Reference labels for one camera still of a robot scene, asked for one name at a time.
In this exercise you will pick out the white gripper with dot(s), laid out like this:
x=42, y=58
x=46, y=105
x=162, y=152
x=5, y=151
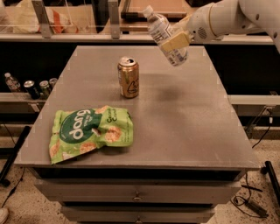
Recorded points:
x=199, y=29

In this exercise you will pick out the clear plastic water bottle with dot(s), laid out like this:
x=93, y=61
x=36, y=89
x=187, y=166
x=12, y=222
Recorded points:
x=160, y=29

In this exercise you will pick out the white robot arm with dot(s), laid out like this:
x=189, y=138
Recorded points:
x=214, y=20

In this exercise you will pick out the small water bottle on shelf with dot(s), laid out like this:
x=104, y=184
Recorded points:
x=12, y=83

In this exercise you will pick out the black framed wooden board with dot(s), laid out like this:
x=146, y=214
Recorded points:
x=132, y=10

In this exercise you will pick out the gold soda can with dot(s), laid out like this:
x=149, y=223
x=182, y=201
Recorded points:
x=128, y=75

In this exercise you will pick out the orange white plastic bag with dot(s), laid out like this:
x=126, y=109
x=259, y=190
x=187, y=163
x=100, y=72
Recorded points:
x=29, y=20

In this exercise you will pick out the silver can on shelf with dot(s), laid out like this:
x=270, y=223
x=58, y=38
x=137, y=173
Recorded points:
x=52, y=82

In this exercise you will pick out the green snack chip bag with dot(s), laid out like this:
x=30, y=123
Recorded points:
x=78, y=132

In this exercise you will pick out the green can on shelf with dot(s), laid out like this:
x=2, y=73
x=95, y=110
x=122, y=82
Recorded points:
x=45, y=88

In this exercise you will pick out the dark can on shelf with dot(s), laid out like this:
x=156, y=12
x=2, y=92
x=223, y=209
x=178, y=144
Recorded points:
x=30, y=87

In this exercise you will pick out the black stand leg right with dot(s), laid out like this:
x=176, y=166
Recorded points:
x=268, y=169

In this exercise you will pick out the black stand leg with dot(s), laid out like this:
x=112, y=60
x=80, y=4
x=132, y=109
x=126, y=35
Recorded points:
x=268, y=169
x=10, y=154

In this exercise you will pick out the upper grey cabinet drawer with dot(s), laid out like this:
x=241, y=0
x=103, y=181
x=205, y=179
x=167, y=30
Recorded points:
x=187, y=192

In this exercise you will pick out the grey cabinet drawer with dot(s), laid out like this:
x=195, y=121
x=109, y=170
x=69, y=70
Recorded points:
x=137, y=215
x=187, y=192

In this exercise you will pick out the lower grey cabinet drawer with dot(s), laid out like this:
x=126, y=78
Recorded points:
x=137, y=215

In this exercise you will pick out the black stand leg left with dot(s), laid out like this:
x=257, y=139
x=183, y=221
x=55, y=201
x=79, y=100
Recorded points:
x=10, y=154

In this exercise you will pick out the white shoe tip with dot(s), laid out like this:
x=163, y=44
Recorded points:
x=4, y=213

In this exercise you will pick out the middle metal rail bracket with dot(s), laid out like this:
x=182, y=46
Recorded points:
x=113, y=10

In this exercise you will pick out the metal rail bracket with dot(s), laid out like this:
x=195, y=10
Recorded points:
x=113, y=10
x=43, y=21

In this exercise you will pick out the left metal rail bracket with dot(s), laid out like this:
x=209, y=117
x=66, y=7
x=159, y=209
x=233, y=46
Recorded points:
x=43, y=21

